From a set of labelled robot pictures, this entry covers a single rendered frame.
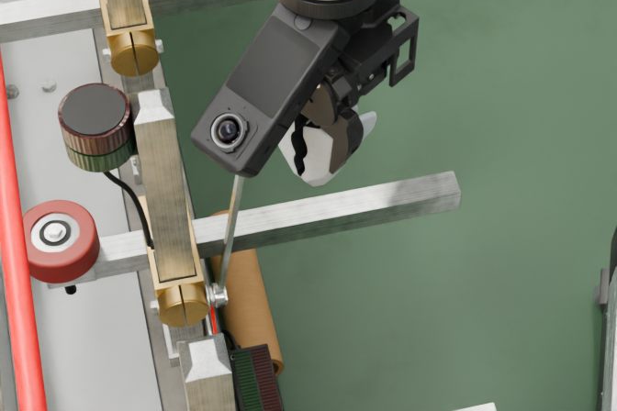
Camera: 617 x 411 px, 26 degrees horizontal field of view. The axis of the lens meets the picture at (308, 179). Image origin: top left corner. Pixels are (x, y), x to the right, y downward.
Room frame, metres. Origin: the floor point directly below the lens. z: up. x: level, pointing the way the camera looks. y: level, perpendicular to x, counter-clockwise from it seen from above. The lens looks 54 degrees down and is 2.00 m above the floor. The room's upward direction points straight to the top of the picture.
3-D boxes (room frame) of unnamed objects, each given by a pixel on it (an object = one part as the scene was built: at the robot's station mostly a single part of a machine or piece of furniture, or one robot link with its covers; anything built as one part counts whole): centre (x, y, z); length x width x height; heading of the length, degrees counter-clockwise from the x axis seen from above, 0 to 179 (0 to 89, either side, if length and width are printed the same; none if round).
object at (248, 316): (1.17, 0.11, 0.04); 0.30 x 0.08 x 0.08; 13
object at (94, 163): (0.70, 0.18, 1.09); 0.06 x 0.06 x 0.02
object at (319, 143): (0.57, -0.03, 1.25); 0.06 x 0.03 x 0.09; 136
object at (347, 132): (0.55, -0.01, 1.30); 0.05 x 0.02 x 0.09; 46
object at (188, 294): (0.73, 0.14, 0.85); 0.14 x 0.06 x 0.05; 13
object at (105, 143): (0.70, 0.18, 1.12); 0.06 x 0.06 x 0.02
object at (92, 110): (0.70, 0.18, 1.02); 0.06 x 0.06 x 0.22; 13
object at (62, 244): (0.72, 0.25, 0.85); 0.08 x 0.08 x 0.11
